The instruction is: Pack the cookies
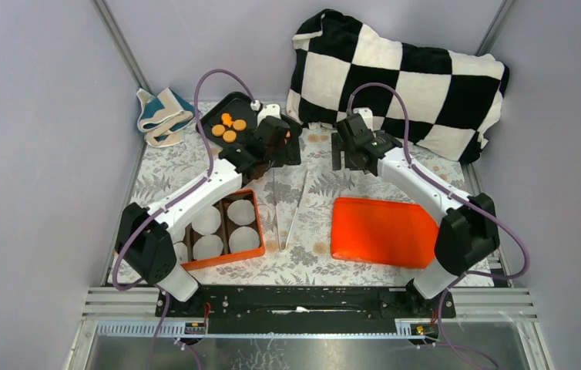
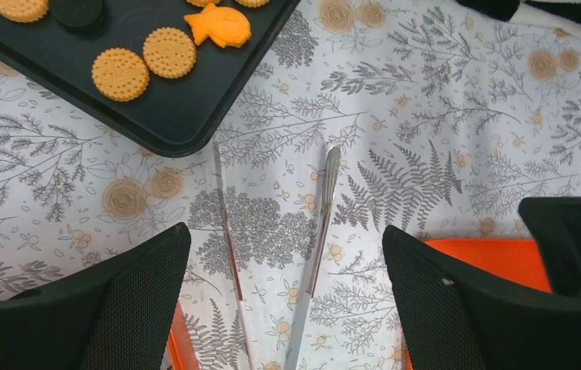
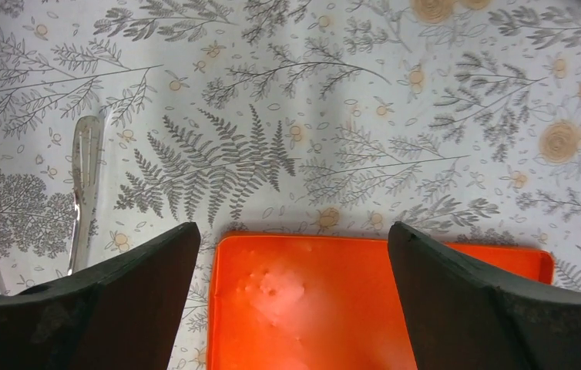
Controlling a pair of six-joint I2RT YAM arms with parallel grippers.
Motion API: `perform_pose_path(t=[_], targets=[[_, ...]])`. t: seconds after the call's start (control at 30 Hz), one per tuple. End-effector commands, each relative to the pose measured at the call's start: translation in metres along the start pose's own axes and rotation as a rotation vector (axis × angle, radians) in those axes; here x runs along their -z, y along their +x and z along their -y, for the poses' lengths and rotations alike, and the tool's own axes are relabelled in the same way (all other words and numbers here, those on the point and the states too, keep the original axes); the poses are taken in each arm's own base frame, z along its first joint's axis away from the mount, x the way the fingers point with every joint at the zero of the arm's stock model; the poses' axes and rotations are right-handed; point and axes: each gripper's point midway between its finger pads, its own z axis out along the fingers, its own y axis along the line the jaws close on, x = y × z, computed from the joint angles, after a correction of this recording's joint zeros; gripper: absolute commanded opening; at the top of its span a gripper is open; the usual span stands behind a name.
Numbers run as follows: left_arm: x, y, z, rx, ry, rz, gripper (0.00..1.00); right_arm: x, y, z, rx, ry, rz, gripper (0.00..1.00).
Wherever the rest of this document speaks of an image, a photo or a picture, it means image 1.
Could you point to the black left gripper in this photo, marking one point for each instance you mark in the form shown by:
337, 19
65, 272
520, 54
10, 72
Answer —
287, 156

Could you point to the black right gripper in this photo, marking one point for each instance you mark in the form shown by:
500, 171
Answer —
337, 147

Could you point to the black baking tray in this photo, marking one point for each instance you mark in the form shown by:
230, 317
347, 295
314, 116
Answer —
233, 120

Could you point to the round orange cookie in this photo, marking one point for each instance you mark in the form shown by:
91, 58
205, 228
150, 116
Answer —
218, 130
239, 125
229, 136

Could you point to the orange compartment box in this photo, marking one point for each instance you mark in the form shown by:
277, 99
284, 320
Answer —
224, 232

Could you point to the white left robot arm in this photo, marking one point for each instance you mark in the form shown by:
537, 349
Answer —
144, 241

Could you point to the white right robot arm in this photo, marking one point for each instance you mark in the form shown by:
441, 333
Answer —
466, 231

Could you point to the floral table mat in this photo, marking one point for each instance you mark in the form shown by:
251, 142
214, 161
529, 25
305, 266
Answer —
307, 259

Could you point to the orange fish shaped cookie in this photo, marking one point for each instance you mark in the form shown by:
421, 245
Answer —
227, 119

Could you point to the white paper cupcake liner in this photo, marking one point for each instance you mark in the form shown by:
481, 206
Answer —
181, 251
244, 239
207, 247
242, 212
207, 222
178, 234

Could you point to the orange box lid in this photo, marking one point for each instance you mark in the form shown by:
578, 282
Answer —
382, 232

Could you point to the black white checkered pillow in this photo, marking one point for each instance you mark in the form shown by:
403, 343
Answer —
441, 100

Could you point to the teal beige folded cloth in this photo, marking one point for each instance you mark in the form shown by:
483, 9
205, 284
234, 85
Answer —
163, 117

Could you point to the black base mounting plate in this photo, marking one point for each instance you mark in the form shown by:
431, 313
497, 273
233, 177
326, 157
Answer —
304, 310

